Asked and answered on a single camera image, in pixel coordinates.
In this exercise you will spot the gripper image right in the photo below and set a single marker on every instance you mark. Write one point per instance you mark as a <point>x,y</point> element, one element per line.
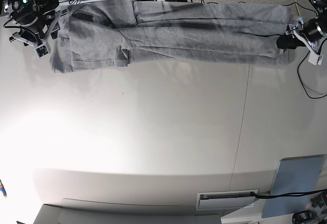
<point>302,34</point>

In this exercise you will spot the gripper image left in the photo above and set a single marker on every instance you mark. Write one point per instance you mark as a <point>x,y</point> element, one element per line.
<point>36,27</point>

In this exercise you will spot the grey T-shirt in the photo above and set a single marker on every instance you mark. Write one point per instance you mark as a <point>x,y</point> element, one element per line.
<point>123,32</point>

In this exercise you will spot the blue-grey flat panel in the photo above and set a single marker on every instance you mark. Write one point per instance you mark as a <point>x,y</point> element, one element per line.
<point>298,174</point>

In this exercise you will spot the blue orange tool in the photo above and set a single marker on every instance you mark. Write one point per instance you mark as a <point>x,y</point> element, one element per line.
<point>2,189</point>

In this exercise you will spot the black device bottom right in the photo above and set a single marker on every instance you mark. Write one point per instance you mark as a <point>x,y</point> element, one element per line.
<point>305,216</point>

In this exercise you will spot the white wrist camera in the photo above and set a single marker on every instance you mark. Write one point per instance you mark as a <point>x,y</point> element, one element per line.
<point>315,58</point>
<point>42,50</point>

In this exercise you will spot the white cable tray box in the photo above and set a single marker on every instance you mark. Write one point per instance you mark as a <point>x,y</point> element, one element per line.
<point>210,201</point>

